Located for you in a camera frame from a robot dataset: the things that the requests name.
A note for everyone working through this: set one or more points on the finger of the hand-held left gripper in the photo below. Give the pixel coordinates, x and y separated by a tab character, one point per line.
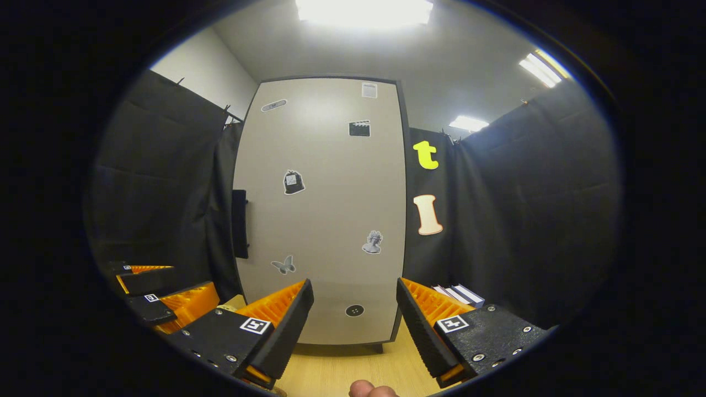
151	309
149	280

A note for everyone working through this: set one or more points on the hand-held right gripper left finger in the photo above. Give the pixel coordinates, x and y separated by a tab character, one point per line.
292	325

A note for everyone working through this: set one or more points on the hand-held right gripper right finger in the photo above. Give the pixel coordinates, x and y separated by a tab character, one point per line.
413	325

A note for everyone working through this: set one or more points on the dark grey cabinet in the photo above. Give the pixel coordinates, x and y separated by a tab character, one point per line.
379	348

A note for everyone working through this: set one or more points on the black backdrop cloth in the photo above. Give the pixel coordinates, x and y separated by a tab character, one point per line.
165	165

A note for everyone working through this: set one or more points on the small ceiling light panel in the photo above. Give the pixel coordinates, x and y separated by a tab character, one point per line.
469	123

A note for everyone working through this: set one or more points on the long ceiling light strip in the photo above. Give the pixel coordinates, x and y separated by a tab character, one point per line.
540	69

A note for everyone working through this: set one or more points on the large ceiling light panel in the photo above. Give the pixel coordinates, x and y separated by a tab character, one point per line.
364	12

